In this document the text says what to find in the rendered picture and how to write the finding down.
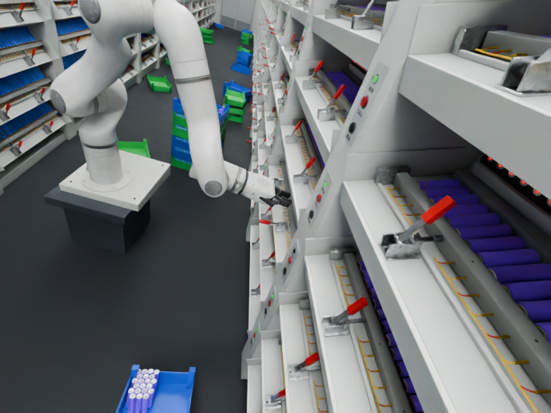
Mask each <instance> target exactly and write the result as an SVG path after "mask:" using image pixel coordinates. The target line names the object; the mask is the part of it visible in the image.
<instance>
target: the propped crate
mask: <svg viewBox="0 0 551 413"><path fill-rule="evenodd" d="M195 369H196V367H189V372H168V371H160V372H159V378H158V385H157V387H156V392H155V396H154V397H153V405H152V407H150V408H148V411H147V412H146V413H189V409H190V403H191V397H192V391H193V385H194V374H195ZM138 370H139V365H133V366H132V369H131V374H130V378H129V380H128V383H127V385H126V387H125V391H124V393H123V395H122V398H121V401H120V403H119V406H118V408H117V410H116V413H128V408H127V406H126V405H127V396H128V390H129V389H130V388H131V383H132V379H134V378H135V374H136V373H138Z"/></svg>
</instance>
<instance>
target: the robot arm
mask: <svg viewBox="0 0 551 413"><path fill-rule="evenodd" d="M78 7H79V11H80V14H81V16H82V18H83V20H84V22H85V23H86V25H87V26H88V27H89V29H90V30H91V31H92V36H91V39H90V41H89V45H88V47H87V50H86V52H85V54H84V55H83V56H82V57H81V58H80V59H79V60H78V61H77V62H76V63H74V64H73V65H72V66H70V67H69V68H67V69H66V70H64V71H63V72H62V73H61V74H60V75H59V76H58V77H56V79H55V80H54V81H53V82H52V85H51V87H50V98H51V101H52V104H53V105H54V106H55V108H56V109H57V110H59V112H60V113H62V114H64V115H66V116H70V117H84V116H87V117H86V118H85V120H84V121H83V122H82V123H81V124H80V127H79V136H80V141H81V144H82V148H83V151H84V156H85V160H86V163H87V166H86V170H85V171H84V172H83V173H82V175H81V176H80V180H81V183H82V184H83V185H84V186H85V187H86V188H87V189H89V190H92V191H94V192H99V193H109V192H115V191H118V190H121V189H123V188H125V187H126V186H128V185H129V184H130V182H131V181H132V174H131V172H130V170H129V169H128V168H126V167H124V166H122V165H121V158H120V153H119V148H118V142H117V137H116V126H117V124H118V122H119V120H120V119H121V117H122V115H123V113H124V111H125V108H126V105H127V99H128V98H127V92H126V89H125V86H124V85H123V83H122V82H121V81H120V80H119V78H120V76H121V75H122V73H123V72H124V71H125V68H126V67H127V66H128V64H129V62H130V58H131V49H130V45H129V44H128V42H127V40H126V39H125V36H127V35H129V34H139V33H156V34H157V37H158V38H159V40H160V41H161V43H162V44H163V46H164V47H165V49H166V52H167V56H168V58H169V62H170V64H171V70H172V73H173V76H174V79H175V84H176V87H177V91H178V94H179V97H180V102H181V105H182V108H183V111H184V116H185V119H186V122H187V126H188V136H189V149H190V154H191V157H192V162H193V163H192V165H191V167H190V170H189V177H191V178H194V179H197V180H198V182H199V185H200V187H201V189H202V191H204V193H205V194H206V195H208V196H209V197H219V196H221V195H222V194H223V193H224V192H225V191H226V190H227V191H229V192H232V193H235V194H237V193H239V194H242V195H244V196H245V197H247V198H250V199H252V200H254V201H255V202H259V203H261V204H264V205H269V206H270V207H273V206H274V205H278V204H279V205H281V206H283V207H289V206H290V204H291V203H292V200H290V199H289V197H290V195H291V193H288V192H286V191H284V190H282V189H281V190H280V188H278V187H276V186H275V185H274V181H273V179H270V178H268V177H266V176H263V175H259V174H256V173H253V172H249V171H246V170H245V169H244V168H241V167H239V166H236V165H233V164H231V163H229V162H227V161H224V160H223V154H222V148H221V133H220V123H219V117H218V112H217V108H216V100H215V96H214V92H213V87H212V80H211V76H210V72H209V68H208V64H207V57H206V53H205V48H204V44H203V37H202V34H201V31H200V29H199V26H198V22H197V21H196V20H195V18H194V16H193V15H192V14H191V12H190V11H189V10H188V9H187V8H185V7H184V6H182V5H181V4H179V3H178V2H176V1H175V0H78ZM273 198H275V199H274V200H273Z"/></svg>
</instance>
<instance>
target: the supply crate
mask: <svg viewBox="0 0 551 413"><path fill-rule="evenodd" d="M216 108H217V112H218V111H219V109H221V108H222V106H220V105H216ZM229 108H230V105H229V104H226V107H225V110H224V114H223V115H221V112H218V117H219V123H220V124H221V123H222V122H223V121H224V120H225V118H226V117H227V116H228V114H229ZM173 111H175V112H178V113H180V114H183V115H184V111H183V108H182V105H181V102H180V99H178V98H174V99H173Z"/></svg>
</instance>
